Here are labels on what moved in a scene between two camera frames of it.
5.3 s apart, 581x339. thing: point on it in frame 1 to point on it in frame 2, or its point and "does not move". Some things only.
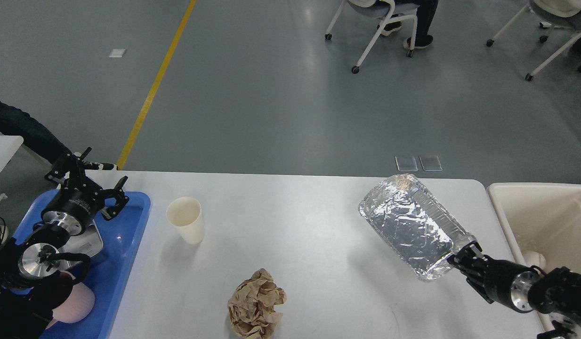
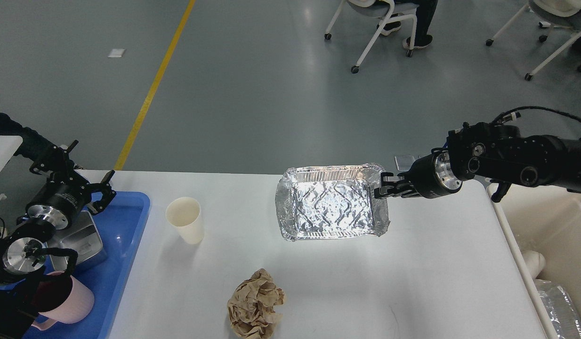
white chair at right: (576, 14) does not move
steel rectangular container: (89, 242) does not move
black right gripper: (503, 281) to (434, 175)
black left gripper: (73, 206) to (55, 203)
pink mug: (78, 306) does not move
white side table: (2, 148) does not move
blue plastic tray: (107, 269) does not move
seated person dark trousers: (425, 12) does not move
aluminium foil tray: (414, 224) to (330, 202)
